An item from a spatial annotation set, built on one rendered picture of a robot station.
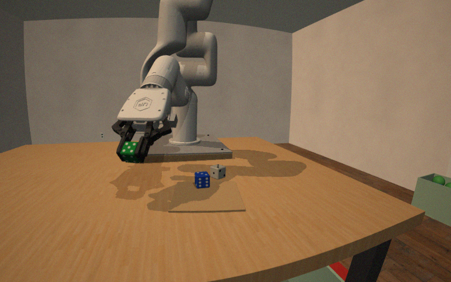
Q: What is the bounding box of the blue die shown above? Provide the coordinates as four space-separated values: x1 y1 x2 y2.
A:
194 172 210 189

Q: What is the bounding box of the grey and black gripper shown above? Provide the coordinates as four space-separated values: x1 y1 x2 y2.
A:
112 82 172 163

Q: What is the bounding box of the tan flat mat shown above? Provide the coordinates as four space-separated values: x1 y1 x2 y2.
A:
168 181 245 213

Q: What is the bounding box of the green die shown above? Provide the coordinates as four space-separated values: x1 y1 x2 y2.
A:
120 142 139 163

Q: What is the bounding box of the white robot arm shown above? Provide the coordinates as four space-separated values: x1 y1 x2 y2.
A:
140 0 217 146

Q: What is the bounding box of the white die with black pips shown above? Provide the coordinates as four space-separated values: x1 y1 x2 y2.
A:
210 164 226 180

